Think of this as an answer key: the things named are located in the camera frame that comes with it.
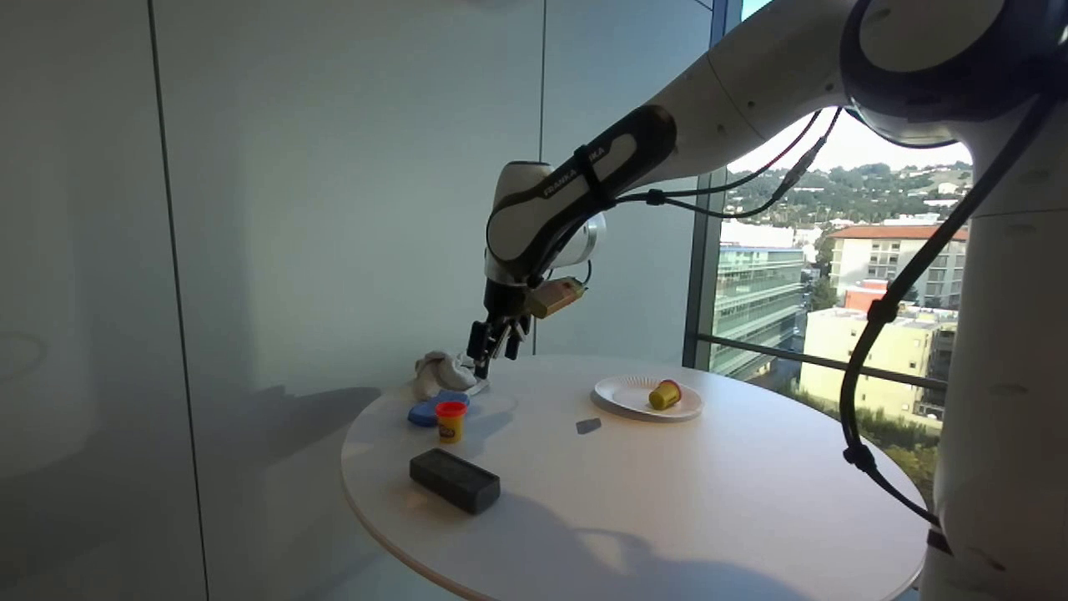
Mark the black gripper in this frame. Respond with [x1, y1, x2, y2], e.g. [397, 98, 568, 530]
[465, 278, 534, 384]

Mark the yellow container red lid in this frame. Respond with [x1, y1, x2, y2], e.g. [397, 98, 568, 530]
[434, 399, 472, 442]

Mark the white paper plate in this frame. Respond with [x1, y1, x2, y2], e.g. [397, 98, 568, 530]
[590, 370, 707, 425]

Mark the white crumpled cloth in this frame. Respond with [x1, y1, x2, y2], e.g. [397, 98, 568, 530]
[412, 347, 487, 402]

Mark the black eraser block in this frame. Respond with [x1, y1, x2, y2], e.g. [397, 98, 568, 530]
[406, 445, 504, 517]

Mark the window railing bar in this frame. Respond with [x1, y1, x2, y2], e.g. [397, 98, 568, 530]
[693, 332, 949, 393]

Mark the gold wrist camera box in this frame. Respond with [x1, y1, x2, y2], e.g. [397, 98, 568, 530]
[528, 278, 590, 324]

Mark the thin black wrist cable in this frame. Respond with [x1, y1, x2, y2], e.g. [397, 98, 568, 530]
[572, 104, 844, 224]

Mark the window frame post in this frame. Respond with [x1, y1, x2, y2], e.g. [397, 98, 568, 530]
[681, 0, 749, 374]

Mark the thick black base hose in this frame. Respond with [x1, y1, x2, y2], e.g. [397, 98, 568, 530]
[838, 87, 1068, 551]

